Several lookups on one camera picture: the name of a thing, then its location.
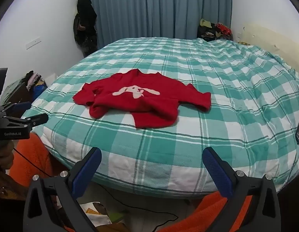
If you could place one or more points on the dark green cloth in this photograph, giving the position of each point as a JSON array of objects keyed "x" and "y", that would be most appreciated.
[{"x": 14, "y": 93}]

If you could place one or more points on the yellow and white papers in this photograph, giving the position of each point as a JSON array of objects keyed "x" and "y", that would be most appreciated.
[{"x": 91, "y": 207}]

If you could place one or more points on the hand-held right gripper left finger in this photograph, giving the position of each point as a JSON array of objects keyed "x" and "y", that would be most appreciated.
[{"x": 87, "y": 171}]

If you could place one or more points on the person's left hand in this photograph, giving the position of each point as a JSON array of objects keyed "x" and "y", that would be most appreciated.
[{"x": 3, "y": 157}]

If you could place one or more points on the pile of folded clothes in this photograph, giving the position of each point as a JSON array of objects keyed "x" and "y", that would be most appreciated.
[{"x": 35, "y": 82}]

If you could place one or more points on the green white checked blanket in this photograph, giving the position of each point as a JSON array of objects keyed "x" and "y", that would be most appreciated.
[{"x": 188, "y": 140}]

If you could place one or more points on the white wall strip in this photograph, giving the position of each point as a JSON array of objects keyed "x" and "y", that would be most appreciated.
[{"x": 33, "y": 43}]

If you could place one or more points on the orange fleece pants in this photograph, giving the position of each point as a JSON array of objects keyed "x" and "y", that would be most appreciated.
[{"x": 28, "y": 159}]

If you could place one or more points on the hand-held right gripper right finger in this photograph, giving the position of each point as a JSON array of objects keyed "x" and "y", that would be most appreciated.
[{"x": 217, "y": 174}]

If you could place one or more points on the beige headboard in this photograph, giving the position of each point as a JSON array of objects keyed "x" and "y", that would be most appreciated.
[{"x": 272, "y": 38}]

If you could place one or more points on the pile of colourful clothes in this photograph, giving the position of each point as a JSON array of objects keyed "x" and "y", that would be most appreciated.
[{"x": 212, "y": 31}]

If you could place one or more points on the red sweater with bunny print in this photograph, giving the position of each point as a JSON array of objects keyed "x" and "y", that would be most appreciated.
[{"x": 144, "y": 99}]

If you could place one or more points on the blue curtain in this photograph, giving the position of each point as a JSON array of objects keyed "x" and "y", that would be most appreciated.
[{"x": 151, "y": 9}]

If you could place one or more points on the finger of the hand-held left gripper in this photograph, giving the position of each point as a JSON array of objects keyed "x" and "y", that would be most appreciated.
[
  {"x": 21, "y": 106},
  {"x": 35, "y": 119}
]

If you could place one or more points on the dark hanging clothes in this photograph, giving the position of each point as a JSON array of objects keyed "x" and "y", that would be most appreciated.
[{"x": 85, "y": 24}]

